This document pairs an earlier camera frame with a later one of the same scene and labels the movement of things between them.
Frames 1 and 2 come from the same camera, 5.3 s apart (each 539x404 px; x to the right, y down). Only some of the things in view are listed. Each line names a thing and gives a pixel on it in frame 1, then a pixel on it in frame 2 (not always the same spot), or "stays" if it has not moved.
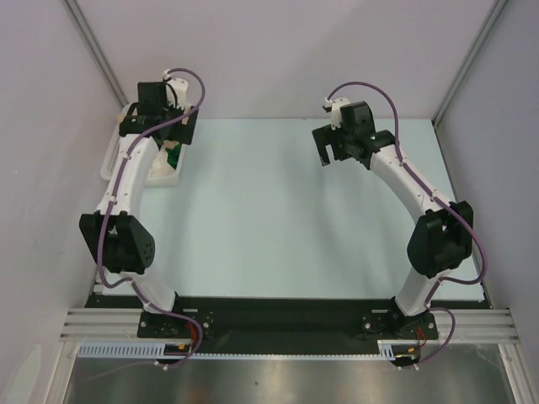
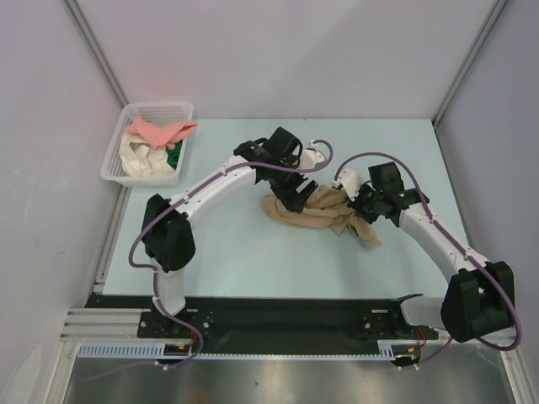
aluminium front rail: (123, 325) stays
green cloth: (173, 155) stays
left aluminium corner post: (95, 50) stays
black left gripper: (184, 133) to (294, 200)
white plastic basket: (114, 150) stays
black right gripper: (327, 140) to (362, 206)
